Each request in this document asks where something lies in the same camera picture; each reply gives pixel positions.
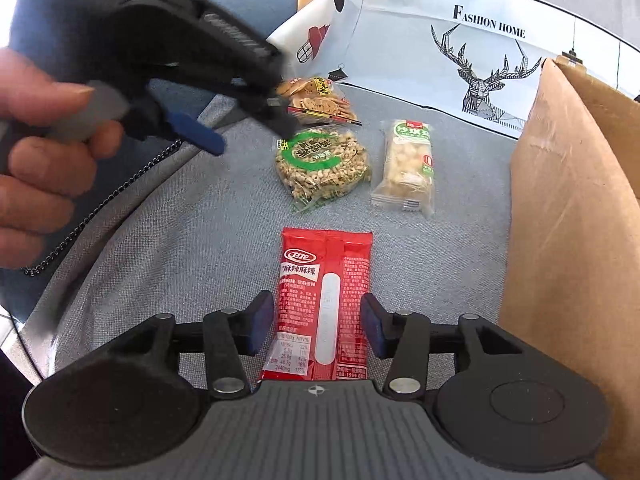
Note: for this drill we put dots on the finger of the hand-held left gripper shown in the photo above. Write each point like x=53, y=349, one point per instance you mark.
x=197, y=132
x=270, y=107

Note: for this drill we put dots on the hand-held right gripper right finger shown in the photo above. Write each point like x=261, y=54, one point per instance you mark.
x=372, y=322

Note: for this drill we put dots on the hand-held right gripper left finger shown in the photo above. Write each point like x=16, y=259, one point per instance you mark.
x=260, y=322

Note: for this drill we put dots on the red snack packet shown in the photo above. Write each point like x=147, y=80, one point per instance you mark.
x=320, y=260

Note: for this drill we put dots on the green peanut snack packet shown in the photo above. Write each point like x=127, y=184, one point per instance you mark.
x=325, y=170

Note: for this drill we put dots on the cardboard box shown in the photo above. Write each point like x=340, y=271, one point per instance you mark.
x=560, y=210

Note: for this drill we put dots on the person's left hand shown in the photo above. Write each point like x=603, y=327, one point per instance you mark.
x=40, y=195

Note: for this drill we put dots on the brown cracker packet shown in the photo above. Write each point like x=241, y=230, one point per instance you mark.
x=320, y=100

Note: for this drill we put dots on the white orange printed pillow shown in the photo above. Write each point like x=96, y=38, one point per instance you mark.
x=310, y=25

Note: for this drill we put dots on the blue cushion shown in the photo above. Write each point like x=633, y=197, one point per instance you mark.
x=250, y=15

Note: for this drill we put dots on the grey fabric sofa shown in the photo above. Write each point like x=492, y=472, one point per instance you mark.
x=200, y=240

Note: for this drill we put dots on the deer print cushion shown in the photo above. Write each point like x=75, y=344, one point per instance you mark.
x=400, y=60

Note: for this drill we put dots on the rice crisp bar packet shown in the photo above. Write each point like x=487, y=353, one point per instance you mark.
x=407, y=165

